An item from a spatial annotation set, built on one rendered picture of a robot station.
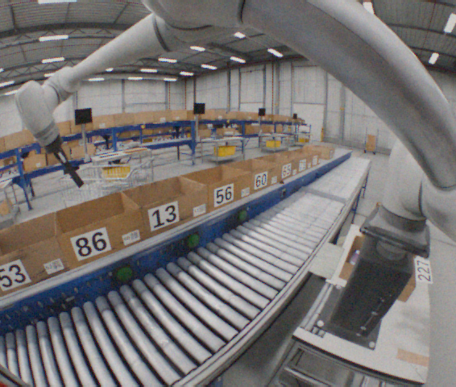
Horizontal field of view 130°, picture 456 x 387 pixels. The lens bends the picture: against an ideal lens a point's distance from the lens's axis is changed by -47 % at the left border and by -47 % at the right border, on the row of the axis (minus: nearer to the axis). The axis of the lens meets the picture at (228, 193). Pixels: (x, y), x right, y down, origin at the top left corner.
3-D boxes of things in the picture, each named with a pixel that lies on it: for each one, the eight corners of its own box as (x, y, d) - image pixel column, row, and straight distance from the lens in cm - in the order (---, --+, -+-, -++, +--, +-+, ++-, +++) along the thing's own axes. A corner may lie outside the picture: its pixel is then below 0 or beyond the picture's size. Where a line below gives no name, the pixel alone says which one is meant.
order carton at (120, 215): (71, 271, 94) (55, 236, 86) (64, 240, 120) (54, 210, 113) (147, 239, 98) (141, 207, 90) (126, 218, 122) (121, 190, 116)
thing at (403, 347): (420, 386, 95) (426, 383, 93) (291, 338, 79) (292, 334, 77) (419, 250, 165) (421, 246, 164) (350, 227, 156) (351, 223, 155)
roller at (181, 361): (190, 381, 73) (188, 377, 69) (120, 292, 101) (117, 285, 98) (202, 372, 74) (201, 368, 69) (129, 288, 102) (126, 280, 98)
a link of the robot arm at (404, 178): (406, 198, 76) (416, 131, 73) (442, 222, 65) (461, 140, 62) (371, 198, 65) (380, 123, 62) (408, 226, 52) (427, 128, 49)
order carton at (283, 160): (278, 183, 173) (279, 164, 169) (250, 176, 188) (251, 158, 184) (297, 174, 207) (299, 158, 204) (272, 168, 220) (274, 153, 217)
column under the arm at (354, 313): (384, 303, 101) (418, 240, 84) (373, 351, 85) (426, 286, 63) (335, 285, 98) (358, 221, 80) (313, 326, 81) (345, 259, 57)
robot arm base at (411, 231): (424, 221, 79) (429, 205, 78) (424, 251, 59) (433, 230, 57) (380, 205, 79) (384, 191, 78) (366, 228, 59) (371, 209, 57)
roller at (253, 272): (283, 297, 93) (284, 289, 89) (203, 249, 116) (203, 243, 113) (288, 290, 96) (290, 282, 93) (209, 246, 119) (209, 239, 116)
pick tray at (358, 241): (405, 303, 108) (416, 288, 103) (337, 277, 102) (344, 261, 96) (407, 268, 131) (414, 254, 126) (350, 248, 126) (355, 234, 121)
